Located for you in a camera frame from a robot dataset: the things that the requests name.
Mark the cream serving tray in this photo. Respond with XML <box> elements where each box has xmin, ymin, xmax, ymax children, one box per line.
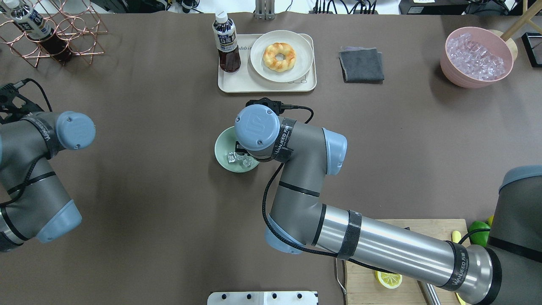
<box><xmin>218</xmin><ymin>33</ymin><xmax>317</xmax><ymax>93</ymax></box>

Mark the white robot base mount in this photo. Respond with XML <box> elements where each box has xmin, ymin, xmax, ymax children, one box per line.
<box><xmin>207</xmin><ymin>290</ymin><xmax>319</xmax><ymax>305</ymax></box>

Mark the dark drink bottle white cap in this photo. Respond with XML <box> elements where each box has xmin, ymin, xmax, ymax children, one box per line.
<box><xmin>213</xmin><ymin>10</ymin><xmax>241</xmax><ymax>73</ymax></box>

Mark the half lemon slice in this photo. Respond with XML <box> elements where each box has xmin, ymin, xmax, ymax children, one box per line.
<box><xmin>374</xmin><ymin>272</ymin><xmax>403</xmax><ymax>289</ymax></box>

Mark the white round plate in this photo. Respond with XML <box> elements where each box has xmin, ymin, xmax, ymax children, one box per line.
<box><xmin>250</xmin><ymin>30</ymin><xmax>314</xmax><ymax>83</ymax></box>

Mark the green lime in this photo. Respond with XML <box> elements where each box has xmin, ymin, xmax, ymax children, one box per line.
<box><xmin>467</xmin><ymin>221</ymin><xmax>490</xmax><ymax>247</ymax></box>

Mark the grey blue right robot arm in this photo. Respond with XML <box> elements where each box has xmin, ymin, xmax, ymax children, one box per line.
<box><xmin>234</xmin><ymin>104</ymin><xmax>542</xmax><ymax>305</ymax></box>

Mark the clear ice cubes pile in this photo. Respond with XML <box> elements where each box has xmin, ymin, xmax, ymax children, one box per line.
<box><xmin>446</xmin><ymin>32</ymin><xmax>506</xmax><ymax>80</ymax></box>

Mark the copper wire bottle rack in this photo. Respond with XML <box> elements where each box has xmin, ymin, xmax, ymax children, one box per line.
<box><xmin>1</xmin><ymin>0</ymin><xmax>109</xmax><ymax>68</ymax></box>

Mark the green ceramic bowl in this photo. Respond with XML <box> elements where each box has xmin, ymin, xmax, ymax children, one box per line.
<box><xmin>214</xmin><ymin>127</ymin><xmax>259</xmax><ymax>172</ymax></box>

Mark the pink bowl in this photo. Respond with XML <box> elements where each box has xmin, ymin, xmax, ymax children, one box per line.
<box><xmin>440</xmin><ymin>27</ymin><xmax>514</xmax><ymax>89</ymax></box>

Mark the grey folded cloth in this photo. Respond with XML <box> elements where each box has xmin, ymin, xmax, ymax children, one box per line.
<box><xmin>339</xmin><ymin>46</ymin><xmax>385</xmax><ymax>83</ymax></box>

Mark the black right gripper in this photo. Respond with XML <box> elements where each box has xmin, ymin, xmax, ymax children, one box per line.
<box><xmin>246</xmin><ymin>98</ymin><xmax>283</xmax><ymax>115</ymax></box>

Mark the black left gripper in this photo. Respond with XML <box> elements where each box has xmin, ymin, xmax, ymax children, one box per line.
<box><xmin>0</xmin><ymin>83</ymin><xmax>44</xmax><ymax>124</ymax></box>

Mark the bottle in rack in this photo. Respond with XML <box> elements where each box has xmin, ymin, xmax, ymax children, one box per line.
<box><xmin>1</xmin><ymin>0</ymin><xmax>73</xmax><ymax>63</ymax></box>

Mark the bamboo cutting board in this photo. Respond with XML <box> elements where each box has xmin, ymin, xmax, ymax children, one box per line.
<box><xmin>337</xmin><ymin>219</ymin><xmax>467</xmax><ymax>305</ymax></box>

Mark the black framed tray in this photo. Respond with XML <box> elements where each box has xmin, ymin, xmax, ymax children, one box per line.
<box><xmin>521</xmin><ymin>32</ymin><xmax>542</xmax><ymax>68</ymax></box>

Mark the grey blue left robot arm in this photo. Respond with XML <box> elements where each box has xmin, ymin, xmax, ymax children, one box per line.
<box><xmin>0</xmin><ymin>78</ymin><xmax>96</xmax><ymax>252</ymax></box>

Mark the glazed donut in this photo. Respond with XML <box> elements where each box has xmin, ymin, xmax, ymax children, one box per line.
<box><xmin>263</xmin><ymin>42</ymin><xmax>297</xmax><ymax>72</ymax></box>

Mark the round wooden stand base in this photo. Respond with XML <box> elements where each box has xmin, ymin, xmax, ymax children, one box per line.
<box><xmin>490</xmin><ymin>0</ymin><xmax>542</xmax><ymax>61</ymax></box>

